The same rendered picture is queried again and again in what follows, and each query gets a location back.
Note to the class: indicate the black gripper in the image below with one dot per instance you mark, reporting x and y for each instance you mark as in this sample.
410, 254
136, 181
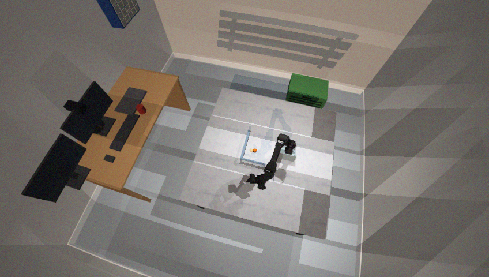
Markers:
253, 179

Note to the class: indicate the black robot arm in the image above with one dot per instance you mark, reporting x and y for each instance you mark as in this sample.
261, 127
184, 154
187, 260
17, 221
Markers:
271, 166

